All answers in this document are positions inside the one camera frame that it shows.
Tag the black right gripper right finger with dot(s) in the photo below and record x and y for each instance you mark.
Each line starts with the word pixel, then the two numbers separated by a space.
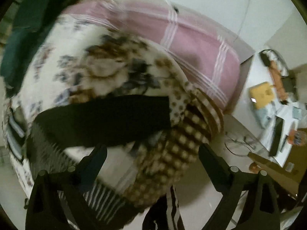
pixel 260 210

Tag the black small garment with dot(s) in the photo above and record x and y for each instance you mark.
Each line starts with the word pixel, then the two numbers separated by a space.
pixel 111 121

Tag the cardboard box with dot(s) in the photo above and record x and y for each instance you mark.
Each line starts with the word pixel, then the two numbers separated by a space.
pixel 292 176

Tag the black white striped garment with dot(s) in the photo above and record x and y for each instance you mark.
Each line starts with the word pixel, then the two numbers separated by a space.
pixel 109 207

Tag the black remote control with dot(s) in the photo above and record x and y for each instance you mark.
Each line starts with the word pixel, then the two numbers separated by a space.
pixel 278 129

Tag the brown checked blanket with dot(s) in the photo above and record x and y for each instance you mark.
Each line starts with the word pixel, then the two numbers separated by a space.
pixel 195 120

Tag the yellow box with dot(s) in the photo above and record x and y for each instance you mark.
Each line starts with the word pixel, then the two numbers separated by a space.
pixel 261 95

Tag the white floral fleece blanket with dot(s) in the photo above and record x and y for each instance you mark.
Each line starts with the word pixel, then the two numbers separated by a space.
pixel 80 61

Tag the pink checked bed sheet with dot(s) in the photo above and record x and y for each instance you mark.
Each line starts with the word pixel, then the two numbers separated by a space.
pixel 206 58

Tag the dark green garment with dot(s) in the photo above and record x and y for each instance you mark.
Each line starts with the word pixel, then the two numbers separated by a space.
pixel 31 25

